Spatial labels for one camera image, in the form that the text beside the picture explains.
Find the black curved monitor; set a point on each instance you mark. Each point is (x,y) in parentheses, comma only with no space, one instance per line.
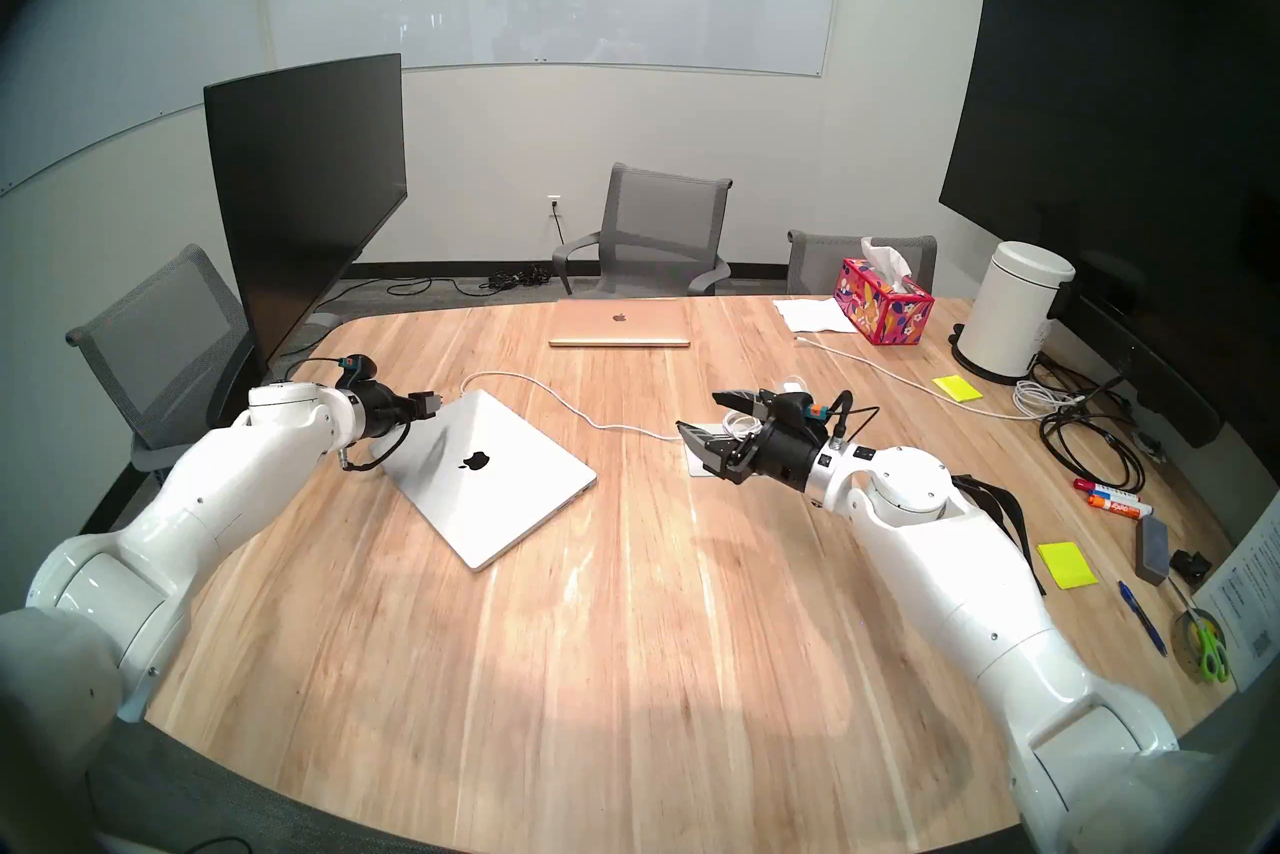
(300,192)

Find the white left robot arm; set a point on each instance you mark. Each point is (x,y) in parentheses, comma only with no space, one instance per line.
(200,492)

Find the yellow sticky note pad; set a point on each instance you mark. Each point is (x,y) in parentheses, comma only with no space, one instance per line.
(1067,565)

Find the silver MacBook laptop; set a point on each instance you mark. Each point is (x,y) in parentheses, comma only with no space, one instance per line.
(520,502)

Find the grey mesh office chair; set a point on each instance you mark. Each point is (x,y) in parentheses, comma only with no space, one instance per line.
(150,342)
(825,262)
(660,217)

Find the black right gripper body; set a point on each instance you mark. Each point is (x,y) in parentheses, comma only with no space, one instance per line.
(785,457)

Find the black binder clip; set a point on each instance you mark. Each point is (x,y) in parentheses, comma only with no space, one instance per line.
(1190,565)

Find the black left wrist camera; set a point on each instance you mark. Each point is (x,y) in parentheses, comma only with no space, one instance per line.
(358,370)

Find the floral red tissue box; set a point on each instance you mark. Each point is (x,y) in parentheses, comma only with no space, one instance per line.
(880,312)

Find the black video bar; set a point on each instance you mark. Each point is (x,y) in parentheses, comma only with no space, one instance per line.
(1160,382)

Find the red whiteboard marker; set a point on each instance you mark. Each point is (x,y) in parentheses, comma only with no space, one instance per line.
(1083,484)

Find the white cylindrical bin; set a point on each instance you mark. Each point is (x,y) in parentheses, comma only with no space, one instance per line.
(1010,312)

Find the orange whiteboard marker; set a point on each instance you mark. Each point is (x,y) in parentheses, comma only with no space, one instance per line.
(1115,505)

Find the white power adapter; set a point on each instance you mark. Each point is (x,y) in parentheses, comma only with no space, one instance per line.
(793,385)

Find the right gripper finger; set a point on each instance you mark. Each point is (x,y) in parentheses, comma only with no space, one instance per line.
(712,450)
(740,402)

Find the white printed paper sheet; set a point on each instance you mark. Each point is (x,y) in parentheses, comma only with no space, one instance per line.
(1250,592)

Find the white paper napkin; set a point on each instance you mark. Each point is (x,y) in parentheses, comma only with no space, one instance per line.
(810,315)

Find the large black wall TV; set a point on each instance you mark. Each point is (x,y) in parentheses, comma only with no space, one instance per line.
(1100,92)

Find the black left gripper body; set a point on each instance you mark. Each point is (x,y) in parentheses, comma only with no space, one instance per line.
(385,412)

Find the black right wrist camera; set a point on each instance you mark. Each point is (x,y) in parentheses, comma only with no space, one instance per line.
(792,410)

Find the gold MacBook laptop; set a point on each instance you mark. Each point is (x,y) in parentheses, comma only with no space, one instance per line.
(620,332)

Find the blue pen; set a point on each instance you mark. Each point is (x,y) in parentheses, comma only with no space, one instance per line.
(1140,614)

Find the yellow sticky note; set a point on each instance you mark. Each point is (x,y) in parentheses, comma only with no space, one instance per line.
(958,389)

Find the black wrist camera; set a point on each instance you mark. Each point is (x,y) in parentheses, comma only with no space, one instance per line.
(358,370)
(792,410)

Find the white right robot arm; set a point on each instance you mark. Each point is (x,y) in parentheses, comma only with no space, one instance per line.
(950,582)

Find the grey whiteboard eraser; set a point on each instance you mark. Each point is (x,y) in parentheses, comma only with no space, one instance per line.
(1152,550)

